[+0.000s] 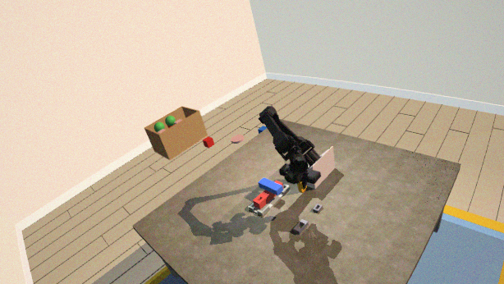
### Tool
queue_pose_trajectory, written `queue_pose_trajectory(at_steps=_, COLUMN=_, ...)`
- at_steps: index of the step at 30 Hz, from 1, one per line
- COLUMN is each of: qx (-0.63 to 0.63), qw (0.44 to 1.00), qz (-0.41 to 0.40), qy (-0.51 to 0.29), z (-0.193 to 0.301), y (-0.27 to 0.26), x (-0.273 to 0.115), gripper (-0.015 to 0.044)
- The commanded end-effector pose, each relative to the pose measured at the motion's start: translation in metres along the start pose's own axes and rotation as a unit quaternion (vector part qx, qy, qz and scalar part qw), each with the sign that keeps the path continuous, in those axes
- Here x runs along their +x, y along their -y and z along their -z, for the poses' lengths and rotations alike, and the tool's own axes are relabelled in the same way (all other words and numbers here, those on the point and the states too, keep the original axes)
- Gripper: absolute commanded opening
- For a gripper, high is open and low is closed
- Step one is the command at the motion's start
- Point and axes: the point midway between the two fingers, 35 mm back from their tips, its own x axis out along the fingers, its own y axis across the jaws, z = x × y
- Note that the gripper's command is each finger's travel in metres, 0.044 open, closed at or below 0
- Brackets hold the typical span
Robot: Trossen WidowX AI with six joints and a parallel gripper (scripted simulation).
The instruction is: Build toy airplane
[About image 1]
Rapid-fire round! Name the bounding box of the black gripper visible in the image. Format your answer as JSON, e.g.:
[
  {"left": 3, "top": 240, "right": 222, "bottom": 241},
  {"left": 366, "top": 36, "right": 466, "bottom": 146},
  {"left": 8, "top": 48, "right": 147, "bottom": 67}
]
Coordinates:
[{"left": 279, "top": 163, "right": 321, "bottom": 189}]

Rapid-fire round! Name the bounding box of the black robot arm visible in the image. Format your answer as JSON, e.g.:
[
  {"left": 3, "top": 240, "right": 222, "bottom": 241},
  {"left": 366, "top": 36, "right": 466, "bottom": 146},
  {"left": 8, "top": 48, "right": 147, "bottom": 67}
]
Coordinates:
[{"left": 258, "top": 106, "right": 322, "bottom": 184}]

